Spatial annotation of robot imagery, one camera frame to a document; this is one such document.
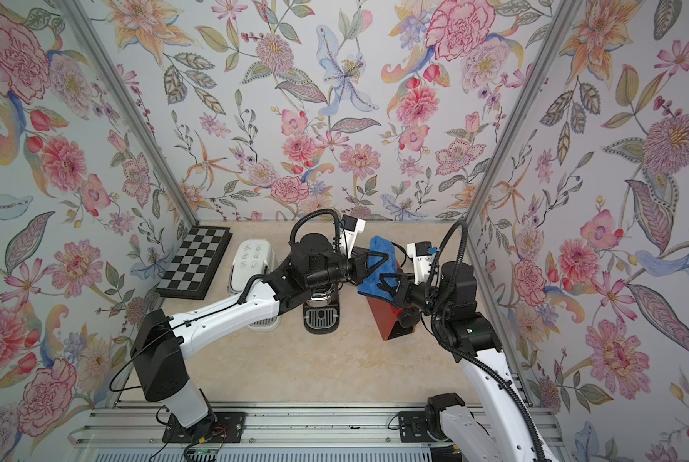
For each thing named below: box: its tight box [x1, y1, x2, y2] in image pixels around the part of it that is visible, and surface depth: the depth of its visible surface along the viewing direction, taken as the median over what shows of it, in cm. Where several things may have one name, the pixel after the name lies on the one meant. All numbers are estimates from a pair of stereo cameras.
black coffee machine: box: [303, 282, 341, 334], surface depth 93 cm
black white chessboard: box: [154, 225, 234, 301], surface depth 106 cm
